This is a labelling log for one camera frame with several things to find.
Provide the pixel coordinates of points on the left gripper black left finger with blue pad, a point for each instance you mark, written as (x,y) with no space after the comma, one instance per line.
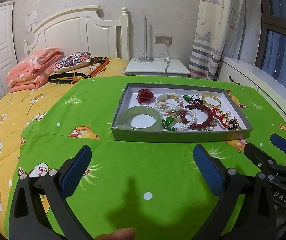
(39,208)

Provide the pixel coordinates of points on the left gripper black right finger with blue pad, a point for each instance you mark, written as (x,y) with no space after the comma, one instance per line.
(245,209)

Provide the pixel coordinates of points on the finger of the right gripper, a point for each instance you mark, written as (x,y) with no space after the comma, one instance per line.
(278,142)
(260,159)

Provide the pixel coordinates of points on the red cord gold charm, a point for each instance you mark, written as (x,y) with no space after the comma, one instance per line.
(221,117)

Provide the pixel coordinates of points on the grey shallow jewelry box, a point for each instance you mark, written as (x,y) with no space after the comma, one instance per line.
(194,120)

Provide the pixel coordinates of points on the fingertip at bottom edge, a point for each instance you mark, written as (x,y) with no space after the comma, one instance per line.
(121,234)

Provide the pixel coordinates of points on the black gold flower brooch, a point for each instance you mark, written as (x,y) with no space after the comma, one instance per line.
(233,125)

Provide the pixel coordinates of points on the gold bangle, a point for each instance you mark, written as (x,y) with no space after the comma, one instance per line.
(211,100)

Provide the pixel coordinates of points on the white window cabinet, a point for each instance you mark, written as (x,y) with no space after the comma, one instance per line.
(242,73)

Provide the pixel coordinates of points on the dark framed window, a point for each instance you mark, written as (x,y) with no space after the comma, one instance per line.
(271,57)

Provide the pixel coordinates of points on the yellow daisy quilt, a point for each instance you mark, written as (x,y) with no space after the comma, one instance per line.
(5,134)

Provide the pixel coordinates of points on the green cartoon cloth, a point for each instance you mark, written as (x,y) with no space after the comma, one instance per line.
(155,188)

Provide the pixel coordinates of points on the red rose brooch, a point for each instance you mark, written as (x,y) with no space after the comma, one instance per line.
(144,96)

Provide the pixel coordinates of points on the green jade bangle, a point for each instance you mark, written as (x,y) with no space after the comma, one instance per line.
(139,118)

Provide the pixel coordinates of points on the white nightstand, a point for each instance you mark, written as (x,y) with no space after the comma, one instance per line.
(159,67)

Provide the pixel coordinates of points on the striped printed curtain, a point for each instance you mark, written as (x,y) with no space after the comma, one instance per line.
(218,25)

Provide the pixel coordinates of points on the black yellow folded cloth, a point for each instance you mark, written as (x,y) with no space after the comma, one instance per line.
(91,69)

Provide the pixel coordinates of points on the folded pink blanket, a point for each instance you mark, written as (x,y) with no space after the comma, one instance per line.
(33,71)

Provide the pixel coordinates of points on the slim desk lamp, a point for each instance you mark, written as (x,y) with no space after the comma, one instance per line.
(144,57)

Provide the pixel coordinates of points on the embroidered patterned pillow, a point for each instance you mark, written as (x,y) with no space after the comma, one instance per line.
(72,62)

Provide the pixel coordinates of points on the white wooden headboard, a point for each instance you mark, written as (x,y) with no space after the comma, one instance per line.
(81,29)

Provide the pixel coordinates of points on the wall power socket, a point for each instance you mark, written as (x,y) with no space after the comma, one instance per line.
(167,40)

